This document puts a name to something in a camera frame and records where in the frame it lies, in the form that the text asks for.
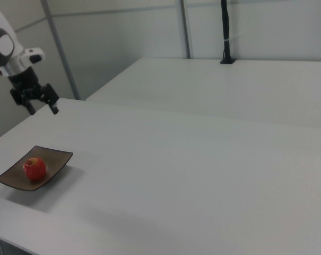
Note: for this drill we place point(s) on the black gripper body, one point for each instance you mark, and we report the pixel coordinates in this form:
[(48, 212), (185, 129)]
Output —
[(26, 79)]

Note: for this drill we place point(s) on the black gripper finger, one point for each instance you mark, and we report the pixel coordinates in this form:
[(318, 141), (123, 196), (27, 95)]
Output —
[(18, 97), (50, 94)]

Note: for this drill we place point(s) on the red apple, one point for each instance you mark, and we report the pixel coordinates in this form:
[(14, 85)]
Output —
[(35, 170)]

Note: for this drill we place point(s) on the square brown ceramic plate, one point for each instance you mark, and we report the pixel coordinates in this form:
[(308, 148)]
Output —
[(52, 159)]

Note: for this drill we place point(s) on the white adjacent table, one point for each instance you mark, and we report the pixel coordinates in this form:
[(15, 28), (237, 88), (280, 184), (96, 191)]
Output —
[(202, 87)]

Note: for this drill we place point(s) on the grey partition post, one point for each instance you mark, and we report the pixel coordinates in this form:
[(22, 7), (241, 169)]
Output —
[(62, 53), (185, 29)]

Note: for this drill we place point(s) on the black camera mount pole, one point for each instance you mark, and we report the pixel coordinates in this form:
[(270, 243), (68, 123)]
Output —
[(226, 32)]

